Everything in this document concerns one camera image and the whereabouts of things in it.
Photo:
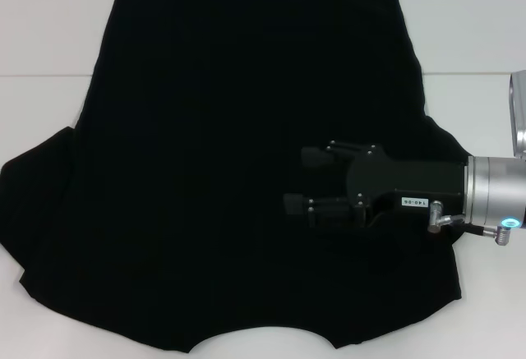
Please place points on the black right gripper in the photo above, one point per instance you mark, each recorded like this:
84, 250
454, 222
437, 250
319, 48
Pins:
402, 186

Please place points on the black t-shirt with white print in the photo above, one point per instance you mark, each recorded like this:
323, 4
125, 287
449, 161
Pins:
205, 129

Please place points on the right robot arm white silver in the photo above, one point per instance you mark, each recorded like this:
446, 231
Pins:
493, 190

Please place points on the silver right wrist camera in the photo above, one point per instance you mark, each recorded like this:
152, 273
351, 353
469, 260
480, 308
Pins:
518, 108

